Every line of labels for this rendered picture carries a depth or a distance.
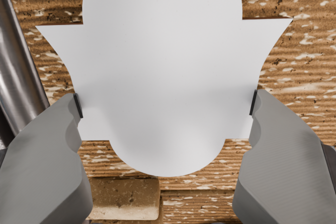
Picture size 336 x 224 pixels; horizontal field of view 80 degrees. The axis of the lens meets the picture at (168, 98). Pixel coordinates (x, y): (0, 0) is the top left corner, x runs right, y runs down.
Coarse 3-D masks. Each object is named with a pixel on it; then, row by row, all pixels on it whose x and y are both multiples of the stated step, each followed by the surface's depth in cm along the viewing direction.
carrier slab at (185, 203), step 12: (168, 192) 18; (180, 192) 18; (192, 192) 18; (204, 192) 18; (216, 192) 18; (228, 192) 18; (168, 204) 19; (180, 204) 19; (192, 204) 19; (204, 204) 19; (216, 204) 19; (228, 204) 19; (168, 216) 20; (180, 216) 20; (192, 216) 20; (204, 216) 20; (216, 216) 20; (228, 216) 20
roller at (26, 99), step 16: (0, 0) 13; (0, 16) 13; (16, 16) 13; (0, 32) 13; (16, 32) 14; (0, 48) 13; (16, 48) 14; (0, 64) 14; (16, 64) 14; (32, 64) 15; (0, 80) 14; (16, 80) 15; (32, 80) 15; (0, 96) 15; (16, 96) 15; (32, 96) 16; (16, 112) 16; (32, 112) 16; (16, 128) 17
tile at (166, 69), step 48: (96, 0) 10; (144, 0) 10; (192, 0) 9; (240, 0) 9; (96, 48) 11; (144, 48) 11; (192, 48) 11; (240, 48) 11; (96, 96) 12; (144, 96) 12; (192, 96) 12; (240, 96) 12; (144, 144) 14; (192, 144) 14
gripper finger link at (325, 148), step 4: (324, 144) 7; (324, 148) 7; (328, 148) 7; (332, 148) 7; (324, 152) 7; (328, 152) 7; (332, 152) 7; (324, 156) 7; (328, 156) 7; (332, 156) 7; (328, 160) 7; (332, 160) 7; (328, 164) 7; (332, 164) 7; (328, 168) 6; (332, 168) 6; (332, 172) 6; (332, 176) 6; (332, 180) 6
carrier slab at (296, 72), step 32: (32, 0) 10; (64, 0) 10; (256, 0) 10; (288, 0) 10; (320, 0) 10; (32, 32) 11; (288, 32) 11; (320, 32) 11; (64, 64) 12; (288, 64) 12; (320, 64) 12; (288, 96) 13; (320, 96) 13; (320, 128) 14; (96, 160) 16; (224, 160) 16
